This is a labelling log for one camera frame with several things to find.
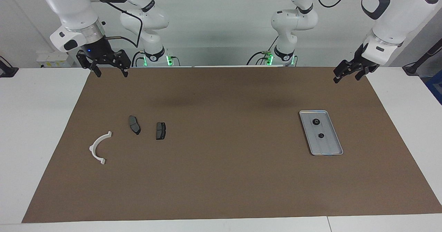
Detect black right base cable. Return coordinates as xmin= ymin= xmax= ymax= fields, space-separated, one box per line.
xmin=131 ymin=51 xmax=146 ymax=67

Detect black table clamp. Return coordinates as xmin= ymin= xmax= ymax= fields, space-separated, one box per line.
xmin=0 ymin=56 xmax=19 ymax=78

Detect brown table mat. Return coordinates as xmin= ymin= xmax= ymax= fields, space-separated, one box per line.
xmin=21 ymin=66 xmax=442 ymax=223

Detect silver metal tray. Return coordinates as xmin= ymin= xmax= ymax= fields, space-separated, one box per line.
xmin=299 ymin=110 xmax=344 ymax=156

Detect blue crate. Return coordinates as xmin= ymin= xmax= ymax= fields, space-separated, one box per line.
xmin=425 ymin=71 xmax=442 ymax=105

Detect black left base cable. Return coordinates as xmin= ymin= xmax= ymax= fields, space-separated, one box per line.
xmin=246 ymin=35 xmax=280 ymax=66

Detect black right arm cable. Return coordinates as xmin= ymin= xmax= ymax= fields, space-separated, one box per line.
xmin=86 ymin=0 xmax=144 ymax=49

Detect white curved plastic bracket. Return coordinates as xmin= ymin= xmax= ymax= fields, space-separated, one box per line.
xmin=89 ymin=131 xmax=112 ymax=165

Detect black base cable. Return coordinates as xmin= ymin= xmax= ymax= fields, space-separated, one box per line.
xmin=246 ymin=35 xmax=280 ymax=66
xmin=131 ymin=51 xmax=146 ymax=67

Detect white power box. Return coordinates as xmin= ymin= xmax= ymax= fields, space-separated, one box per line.
xmin=36 ymin=51 xmax=75 ymax=68

